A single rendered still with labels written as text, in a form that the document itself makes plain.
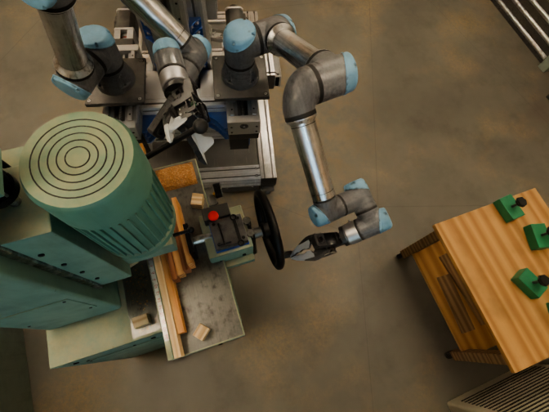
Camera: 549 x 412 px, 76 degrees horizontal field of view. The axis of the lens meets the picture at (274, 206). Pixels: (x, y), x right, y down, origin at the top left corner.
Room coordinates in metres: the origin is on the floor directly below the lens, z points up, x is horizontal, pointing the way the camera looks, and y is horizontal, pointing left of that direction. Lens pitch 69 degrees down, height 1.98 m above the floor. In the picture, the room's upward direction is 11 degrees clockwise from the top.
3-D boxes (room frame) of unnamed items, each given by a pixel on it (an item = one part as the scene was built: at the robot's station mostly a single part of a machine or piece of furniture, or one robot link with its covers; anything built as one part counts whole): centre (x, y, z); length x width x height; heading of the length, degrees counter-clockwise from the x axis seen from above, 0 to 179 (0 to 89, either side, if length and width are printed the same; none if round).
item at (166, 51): (0.66, 0.36, 1.21); 0.11 x 0.08 x 0.09; 28
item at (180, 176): (0.46, 0.34, 0.91); 0.12 x 0.09 x 0.03; 118
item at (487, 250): (0.49, -1.13, 0.32); 0.66 x 0.57 x 0.64; 30
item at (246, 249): (0.29, 0.13, 0.91); 0.15 x 0.14 x 0.09; 28
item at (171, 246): (0.20, 0.32, 1.02); 0.14 x 0.07 x 0.09; 118
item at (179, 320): (0.26, 0.33, 0.92); 0.62 x 0.02 x 0.04; 28
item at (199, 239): (0.26, 0.20, 0.95); 0.09 x 0.07 x 0.09; 28
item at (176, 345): (0.19, 0.32, 0.92); 0.60 x 0.02 x 0.05; 28
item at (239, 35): (1.00, 0.23, 0.98); 0.13 x 0.12 x 0.14; 126
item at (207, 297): (0.25, 0.21, 0.87); 0.61 x 0.30 x 0.06; 28
